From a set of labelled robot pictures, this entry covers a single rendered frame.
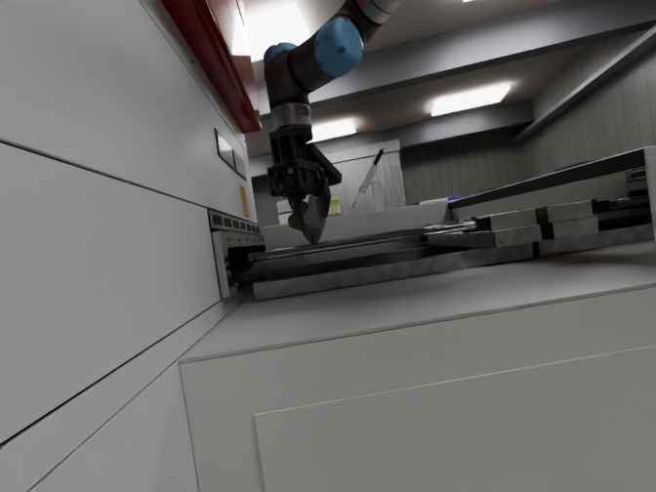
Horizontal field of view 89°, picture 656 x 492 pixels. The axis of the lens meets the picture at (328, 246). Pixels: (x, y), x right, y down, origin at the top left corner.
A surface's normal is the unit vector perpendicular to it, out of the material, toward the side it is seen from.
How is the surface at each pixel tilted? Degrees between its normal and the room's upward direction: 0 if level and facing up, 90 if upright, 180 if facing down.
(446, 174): 90
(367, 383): 90
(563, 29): 90
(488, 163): 90
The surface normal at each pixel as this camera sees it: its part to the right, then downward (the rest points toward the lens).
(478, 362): 0.05, 0.01
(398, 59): -0.22, 0.05
